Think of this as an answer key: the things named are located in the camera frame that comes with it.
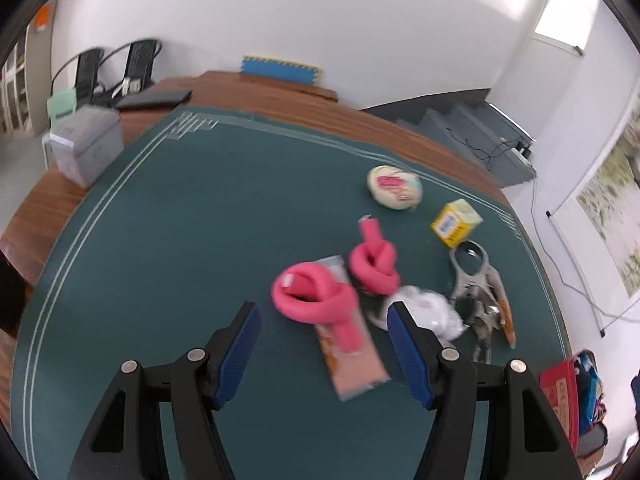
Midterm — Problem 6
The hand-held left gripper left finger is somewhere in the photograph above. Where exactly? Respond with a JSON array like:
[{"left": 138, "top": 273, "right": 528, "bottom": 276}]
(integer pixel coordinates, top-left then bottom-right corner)
[{"left": 67, "top": 301, "right": 262, "bottom": 480}]

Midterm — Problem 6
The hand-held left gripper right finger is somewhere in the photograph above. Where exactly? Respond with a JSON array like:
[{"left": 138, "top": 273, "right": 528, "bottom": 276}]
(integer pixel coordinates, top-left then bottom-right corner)
[{"left": 386, "top": 301, "right": 584, "bottom": 480}]

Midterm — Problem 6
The large pink foam knot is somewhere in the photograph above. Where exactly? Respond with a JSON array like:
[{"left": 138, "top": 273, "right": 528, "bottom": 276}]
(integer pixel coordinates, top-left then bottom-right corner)
[{"left": 271, "top": 261, "right": 362, "bottom": 356}]

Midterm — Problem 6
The crumpled white plastic bag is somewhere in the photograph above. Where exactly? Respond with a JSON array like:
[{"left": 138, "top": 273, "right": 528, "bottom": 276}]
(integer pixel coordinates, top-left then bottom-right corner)
[{"left": 367, "top": 285, "right": 471, "bottom": 347}]

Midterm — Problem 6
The pink orange snack packet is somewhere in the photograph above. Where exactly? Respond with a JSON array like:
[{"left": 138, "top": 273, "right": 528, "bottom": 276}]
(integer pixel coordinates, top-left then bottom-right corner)
[{"left": 312, "top": 255, "right": 392, "bottom": 402}]

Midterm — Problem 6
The bunch of keys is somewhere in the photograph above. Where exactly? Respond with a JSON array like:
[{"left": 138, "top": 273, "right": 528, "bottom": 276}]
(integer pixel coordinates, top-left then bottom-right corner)
[{"left": 462, "top": 302, "right": 506, "bottom": 363}]

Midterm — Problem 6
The small pink foam knot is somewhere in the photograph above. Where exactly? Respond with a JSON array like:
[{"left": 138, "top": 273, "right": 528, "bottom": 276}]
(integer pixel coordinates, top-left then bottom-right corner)
[{"left": 348, "top": 217, "right": 402, "bottom": 295}]

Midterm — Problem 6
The grey metal tool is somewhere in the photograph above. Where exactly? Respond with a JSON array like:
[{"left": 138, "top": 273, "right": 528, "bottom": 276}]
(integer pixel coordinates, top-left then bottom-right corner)
[{"left": 448, "top": 240, "right": 501, "bottom": 307}]

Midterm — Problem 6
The narrow orange packet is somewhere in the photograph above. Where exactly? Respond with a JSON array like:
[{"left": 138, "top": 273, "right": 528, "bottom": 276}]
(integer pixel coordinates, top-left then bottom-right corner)
[{"left": 492, "top": 270, "right": 517, "bottom": 349}]

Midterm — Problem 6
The dark green table mat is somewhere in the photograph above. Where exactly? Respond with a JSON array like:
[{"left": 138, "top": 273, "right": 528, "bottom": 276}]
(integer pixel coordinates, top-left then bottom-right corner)
[{"left": 10, "top": 105, "right": 574, "bottom": 480}]

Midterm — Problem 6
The small yellow box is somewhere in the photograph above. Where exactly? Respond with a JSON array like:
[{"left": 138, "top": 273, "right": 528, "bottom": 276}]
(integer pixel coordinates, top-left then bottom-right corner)
[{"left": 431, "top": 199, "right": 484, "bottom": 248}]

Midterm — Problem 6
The red box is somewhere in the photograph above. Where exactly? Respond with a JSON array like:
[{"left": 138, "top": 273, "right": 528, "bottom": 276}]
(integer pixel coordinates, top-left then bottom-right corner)
[{"left": 539, "top": 357, "right": 582, "bottom": 457}]

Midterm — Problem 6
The round white snack packet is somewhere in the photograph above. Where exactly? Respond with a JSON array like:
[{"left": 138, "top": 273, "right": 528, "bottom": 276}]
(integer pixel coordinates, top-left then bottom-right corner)
[{"left": 366, "top": 165, "right": 424, "bottom": 211}]

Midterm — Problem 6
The colourful printed bag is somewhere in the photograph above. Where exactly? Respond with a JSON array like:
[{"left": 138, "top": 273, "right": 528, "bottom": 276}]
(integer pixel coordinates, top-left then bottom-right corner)
[{"left": 574, "top": 350, "right": 609, "bottom": 432}]

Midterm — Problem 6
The grey translucent storage box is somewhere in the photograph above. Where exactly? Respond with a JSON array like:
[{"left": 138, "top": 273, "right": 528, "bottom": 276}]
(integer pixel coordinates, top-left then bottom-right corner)
[{"left": 48, "top": 107, "right": 124, "bottom": 187}]

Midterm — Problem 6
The black laptop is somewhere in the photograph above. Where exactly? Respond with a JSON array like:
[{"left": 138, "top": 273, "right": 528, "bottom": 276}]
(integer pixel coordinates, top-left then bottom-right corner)
[{"left": 116, "top": 89, "right": 193, "bottom": 110}]

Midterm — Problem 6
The blue foam mat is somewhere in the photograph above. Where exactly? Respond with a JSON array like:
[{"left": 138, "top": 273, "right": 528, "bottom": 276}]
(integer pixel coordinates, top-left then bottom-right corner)
[{"left": 241, "top": 55, "right": 324, "bottom": 87}]

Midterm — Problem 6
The black chair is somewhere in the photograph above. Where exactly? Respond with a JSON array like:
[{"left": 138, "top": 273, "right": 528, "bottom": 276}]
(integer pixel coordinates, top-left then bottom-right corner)
[
  {"left": 74, "top": 48, "right": 107, "bottom": 95},
  {"left": 121, "top": 38, "right": 164, "bottom": 94}
]

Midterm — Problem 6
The light green stool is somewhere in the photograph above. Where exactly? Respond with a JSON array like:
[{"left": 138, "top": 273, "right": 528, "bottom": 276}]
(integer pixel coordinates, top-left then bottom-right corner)
[{"left": 46, "top": 87, "right": 81, "bottom": 123}]

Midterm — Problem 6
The white shelf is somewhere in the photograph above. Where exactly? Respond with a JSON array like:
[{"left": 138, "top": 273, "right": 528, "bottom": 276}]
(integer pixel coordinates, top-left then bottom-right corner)
[{"left": 0, "top": 35, "right": 37, "bottom": 137}]

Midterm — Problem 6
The window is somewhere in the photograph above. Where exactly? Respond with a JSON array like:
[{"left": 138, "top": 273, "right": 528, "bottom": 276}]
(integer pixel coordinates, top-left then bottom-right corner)
[{"left": 532, "top": 0, "right": 601, "bottom": 57}]

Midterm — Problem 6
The wall cable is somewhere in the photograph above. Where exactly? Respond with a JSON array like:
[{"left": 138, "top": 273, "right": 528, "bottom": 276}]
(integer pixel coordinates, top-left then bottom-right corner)
[{"left": 529, "top": 175, "right": 640, "bottom": 319}]

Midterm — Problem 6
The black cable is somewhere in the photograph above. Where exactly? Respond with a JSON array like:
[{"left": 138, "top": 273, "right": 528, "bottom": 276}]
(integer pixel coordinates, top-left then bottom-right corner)
[{"left": 446, "top": 127, "right": 532, "bottom": 167}]

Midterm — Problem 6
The wall poster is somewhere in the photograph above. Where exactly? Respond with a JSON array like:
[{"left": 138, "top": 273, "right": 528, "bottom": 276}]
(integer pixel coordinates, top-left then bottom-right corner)
[{"left": 546, "top": 110, "right": 640, "bottom": 337}]

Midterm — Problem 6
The orange wall sign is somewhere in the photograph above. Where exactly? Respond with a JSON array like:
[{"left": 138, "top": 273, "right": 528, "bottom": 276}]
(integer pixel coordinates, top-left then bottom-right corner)
[{"left": 32, "top": 5, "right": 54, "bottom": 34}]

